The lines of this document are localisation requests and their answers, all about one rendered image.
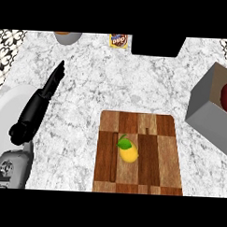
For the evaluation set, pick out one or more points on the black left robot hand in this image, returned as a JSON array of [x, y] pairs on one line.
[[34, 108]]

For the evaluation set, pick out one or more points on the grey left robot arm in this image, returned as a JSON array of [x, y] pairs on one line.
[[13, 167]]

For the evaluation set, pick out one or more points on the yellow tomato with green leaf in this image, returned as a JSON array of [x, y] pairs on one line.
[[129, 152]]

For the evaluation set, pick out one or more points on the checkered wooden cutting board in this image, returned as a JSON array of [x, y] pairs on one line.
[[138, 154]]

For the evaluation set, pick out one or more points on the grey cardboard box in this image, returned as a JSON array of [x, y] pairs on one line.
[[209, 113]]

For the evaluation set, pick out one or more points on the grey pot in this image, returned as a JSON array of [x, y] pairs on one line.
[[67, 37]]

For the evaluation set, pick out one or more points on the yellow snack packet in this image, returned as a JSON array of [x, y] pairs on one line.
[[118, 40]]

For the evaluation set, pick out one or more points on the black appliance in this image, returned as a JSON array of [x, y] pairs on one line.
[[157, 45]]

